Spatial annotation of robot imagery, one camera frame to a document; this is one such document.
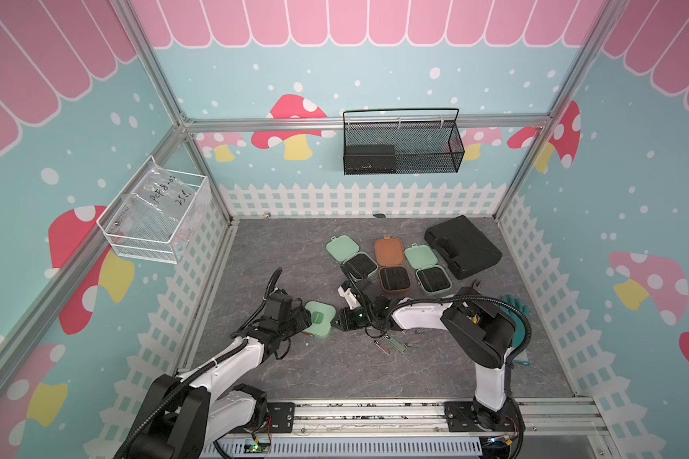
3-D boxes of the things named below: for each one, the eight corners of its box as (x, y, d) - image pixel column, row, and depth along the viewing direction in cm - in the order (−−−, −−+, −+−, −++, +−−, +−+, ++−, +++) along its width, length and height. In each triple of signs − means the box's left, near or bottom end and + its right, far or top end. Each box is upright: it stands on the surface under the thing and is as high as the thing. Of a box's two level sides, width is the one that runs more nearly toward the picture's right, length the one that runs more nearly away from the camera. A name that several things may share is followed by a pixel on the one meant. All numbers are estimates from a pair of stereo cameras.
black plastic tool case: (457, 281, 103) (463, 271, 98) (423, 239, 116) (426, 228, 111) (498, 263, 108) (505, 252, 103) (461, 224, 121) (466, 213, 116)
